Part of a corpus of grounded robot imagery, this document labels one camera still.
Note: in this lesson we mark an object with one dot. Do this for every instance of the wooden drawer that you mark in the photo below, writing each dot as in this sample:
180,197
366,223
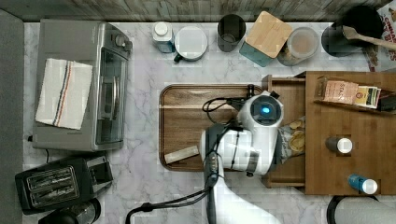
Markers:
291,92

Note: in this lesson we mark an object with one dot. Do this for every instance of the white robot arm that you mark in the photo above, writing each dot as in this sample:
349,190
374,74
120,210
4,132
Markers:
247,144

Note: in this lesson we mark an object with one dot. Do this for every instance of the wooden serving tray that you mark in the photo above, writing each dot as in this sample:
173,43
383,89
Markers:
182,120

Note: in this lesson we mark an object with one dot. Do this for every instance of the wrapped snack bar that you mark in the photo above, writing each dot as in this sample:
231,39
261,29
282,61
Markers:
181,154

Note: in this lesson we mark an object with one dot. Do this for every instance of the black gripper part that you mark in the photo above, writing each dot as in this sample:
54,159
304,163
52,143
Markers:
250,90

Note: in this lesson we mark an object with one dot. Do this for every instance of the white lid mug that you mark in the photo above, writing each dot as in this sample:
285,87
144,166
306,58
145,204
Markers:
190,43

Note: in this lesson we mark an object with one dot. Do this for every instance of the dark grey cup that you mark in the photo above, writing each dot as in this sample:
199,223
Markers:
231,29

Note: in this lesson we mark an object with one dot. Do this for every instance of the chips bag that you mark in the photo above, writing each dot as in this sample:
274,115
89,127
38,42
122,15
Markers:
291,140

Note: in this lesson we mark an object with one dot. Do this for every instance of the teal box wooden lid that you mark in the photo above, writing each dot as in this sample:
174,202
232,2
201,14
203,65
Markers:
265,39

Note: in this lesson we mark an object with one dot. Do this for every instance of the silver toaster oven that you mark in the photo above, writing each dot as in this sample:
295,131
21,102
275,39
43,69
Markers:
107,49

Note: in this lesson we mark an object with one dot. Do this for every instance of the clear lidded jar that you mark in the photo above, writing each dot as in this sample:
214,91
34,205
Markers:
301,45

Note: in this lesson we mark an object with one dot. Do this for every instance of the striped white dish towel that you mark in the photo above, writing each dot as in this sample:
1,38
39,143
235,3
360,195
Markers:
64,93

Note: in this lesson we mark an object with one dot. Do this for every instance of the silver shaker white cap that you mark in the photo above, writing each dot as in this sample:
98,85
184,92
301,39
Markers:
339,144

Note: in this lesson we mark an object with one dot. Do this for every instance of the black coffee grinder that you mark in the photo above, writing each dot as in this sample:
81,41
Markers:
81,213

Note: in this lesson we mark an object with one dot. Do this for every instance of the black two-slot toaster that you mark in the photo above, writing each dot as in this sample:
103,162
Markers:
62,183

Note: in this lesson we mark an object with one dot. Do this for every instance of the paper towel roll holder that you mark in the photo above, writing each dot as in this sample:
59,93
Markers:
359,210

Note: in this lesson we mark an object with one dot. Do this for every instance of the tea bag packets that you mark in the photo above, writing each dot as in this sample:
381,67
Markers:
347,93

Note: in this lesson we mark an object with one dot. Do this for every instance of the wooden spoon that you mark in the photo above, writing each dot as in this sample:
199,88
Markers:
351,33

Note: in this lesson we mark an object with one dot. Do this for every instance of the wooden cabinet organizer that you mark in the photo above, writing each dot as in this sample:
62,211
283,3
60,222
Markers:
372,134

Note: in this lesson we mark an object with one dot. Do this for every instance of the blue bottle white cap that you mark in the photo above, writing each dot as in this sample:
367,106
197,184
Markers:
362,184

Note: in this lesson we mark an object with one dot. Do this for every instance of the cereal box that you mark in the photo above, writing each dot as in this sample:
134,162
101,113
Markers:
381,59

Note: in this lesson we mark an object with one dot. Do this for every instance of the black utensil holder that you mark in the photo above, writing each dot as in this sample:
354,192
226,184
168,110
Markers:
364,19

